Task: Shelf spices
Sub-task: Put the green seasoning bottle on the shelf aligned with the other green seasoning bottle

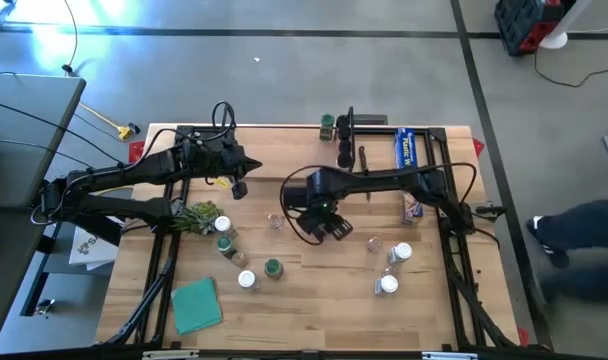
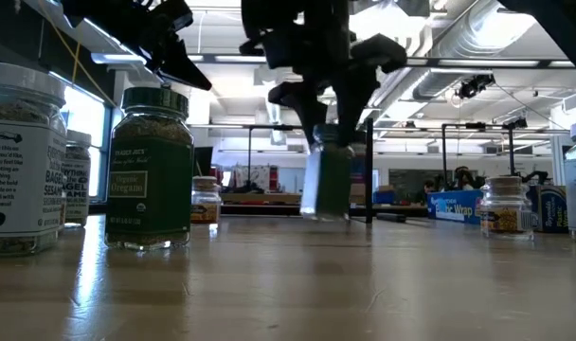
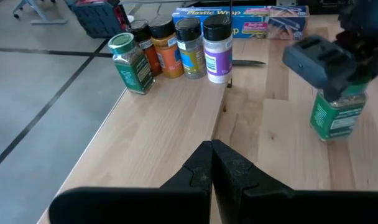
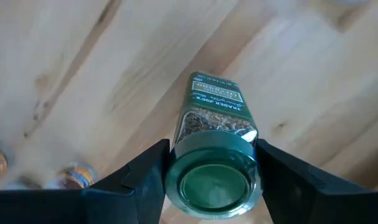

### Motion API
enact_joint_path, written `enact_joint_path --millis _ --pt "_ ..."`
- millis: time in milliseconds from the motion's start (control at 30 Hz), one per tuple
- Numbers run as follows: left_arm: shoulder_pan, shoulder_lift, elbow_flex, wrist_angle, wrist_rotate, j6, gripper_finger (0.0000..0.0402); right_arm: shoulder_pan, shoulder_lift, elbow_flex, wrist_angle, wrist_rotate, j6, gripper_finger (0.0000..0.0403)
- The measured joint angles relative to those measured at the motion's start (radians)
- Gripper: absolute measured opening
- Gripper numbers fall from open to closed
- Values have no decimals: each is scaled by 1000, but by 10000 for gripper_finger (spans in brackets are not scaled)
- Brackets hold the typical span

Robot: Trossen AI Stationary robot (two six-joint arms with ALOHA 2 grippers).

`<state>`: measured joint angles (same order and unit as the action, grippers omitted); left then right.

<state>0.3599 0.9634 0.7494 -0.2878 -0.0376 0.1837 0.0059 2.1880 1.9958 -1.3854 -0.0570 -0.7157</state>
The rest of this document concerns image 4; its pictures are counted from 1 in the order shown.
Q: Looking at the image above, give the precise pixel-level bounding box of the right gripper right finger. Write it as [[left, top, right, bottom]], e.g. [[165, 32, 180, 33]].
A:
[[256, 139, 378, 224]]

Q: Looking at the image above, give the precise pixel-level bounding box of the green lid herb jar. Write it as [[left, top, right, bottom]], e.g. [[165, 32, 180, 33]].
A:
[[164, 71, 264, 220]]

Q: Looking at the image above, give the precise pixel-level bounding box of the small saffron jar cork lid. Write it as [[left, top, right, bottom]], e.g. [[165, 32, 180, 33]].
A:
[[45, 161, 98, 190]]

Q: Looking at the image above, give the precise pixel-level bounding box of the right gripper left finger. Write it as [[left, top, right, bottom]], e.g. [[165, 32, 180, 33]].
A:
[[0, 139, 171, 224]]

